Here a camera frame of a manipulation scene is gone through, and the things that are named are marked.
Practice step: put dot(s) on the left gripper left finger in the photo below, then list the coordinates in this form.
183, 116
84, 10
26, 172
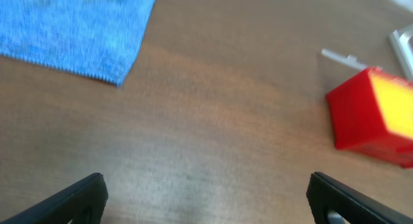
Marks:
77, 201

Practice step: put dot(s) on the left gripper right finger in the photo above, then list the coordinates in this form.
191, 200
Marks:
335, 201

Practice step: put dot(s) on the red and yellow tip box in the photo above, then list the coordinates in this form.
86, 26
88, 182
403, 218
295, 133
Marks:
355, 120

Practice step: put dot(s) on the white and blue stand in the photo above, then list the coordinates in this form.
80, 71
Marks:
403, 49

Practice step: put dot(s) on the blue cloth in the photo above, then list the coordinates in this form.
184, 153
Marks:
71, 30

